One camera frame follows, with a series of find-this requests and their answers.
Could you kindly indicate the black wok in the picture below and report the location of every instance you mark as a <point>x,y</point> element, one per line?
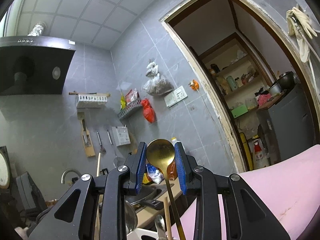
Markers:
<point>146,198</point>

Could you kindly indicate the orange wall hook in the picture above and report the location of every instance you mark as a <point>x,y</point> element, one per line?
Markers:
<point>194,85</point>

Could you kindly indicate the steel faucet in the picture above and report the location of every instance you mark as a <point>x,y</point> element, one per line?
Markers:
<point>71,175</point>

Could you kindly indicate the white wall switch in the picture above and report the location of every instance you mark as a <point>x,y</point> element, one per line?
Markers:
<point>175,96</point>

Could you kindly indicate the pink floral tablecloth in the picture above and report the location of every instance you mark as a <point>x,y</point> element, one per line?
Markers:
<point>290,189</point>

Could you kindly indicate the gold spoon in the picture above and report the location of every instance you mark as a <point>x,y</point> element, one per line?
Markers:
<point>160,153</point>

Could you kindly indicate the red plastic bag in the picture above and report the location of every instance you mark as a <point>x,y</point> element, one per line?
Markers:
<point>148,111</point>

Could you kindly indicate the black range hood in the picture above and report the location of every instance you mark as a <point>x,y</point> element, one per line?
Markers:
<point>34,64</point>

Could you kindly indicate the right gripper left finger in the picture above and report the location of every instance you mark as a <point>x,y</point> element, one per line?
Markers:
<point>74,215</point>

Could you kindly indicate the small steel spoon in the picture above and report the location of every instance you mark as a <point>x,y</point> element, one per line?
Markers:
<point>160,227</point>

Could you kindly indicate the oil jug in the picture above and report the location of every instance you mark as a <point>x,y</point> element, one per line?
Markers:
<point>171,170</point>

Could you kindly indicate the rubber gloves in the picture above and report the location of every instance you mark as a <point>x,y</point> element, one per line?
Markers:
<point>302,27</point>

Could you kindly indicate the green box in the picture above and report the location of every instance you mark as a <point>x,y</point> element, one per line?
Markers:
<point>239,111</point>

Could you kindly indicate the white wall basket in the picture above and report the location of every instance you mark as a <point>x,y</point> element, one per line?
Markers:
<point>90,100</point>

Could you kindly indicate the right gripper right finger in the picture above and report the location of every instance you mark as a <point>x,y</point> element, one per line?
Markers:
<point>225,204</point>

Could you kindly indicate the grey cabinet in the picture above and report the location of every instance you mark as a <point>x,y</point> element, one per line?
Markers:
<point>287,126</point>

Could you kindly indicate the white wall box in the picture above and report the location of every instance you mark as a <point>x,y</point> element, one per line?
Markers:
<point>121,135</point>

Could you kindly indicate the wooden knife holder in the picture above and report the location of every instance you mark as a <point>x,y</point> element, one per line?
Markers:
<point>86,138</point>

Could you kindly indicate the bag of dried goods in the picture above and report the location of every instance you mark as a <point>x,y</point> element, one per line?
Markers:
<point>157,84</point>

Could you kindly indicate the large steel spoon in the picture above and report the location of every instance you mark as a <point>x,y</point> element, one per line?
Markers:
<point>131,219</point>

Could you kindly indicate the grey wall shelf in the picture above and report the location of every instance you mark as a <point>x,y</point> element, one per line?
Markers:
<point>130,109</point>

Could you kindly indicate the white plastic utensil holder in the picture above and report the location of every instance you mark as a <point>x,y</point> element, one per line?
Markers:
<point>141,234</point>

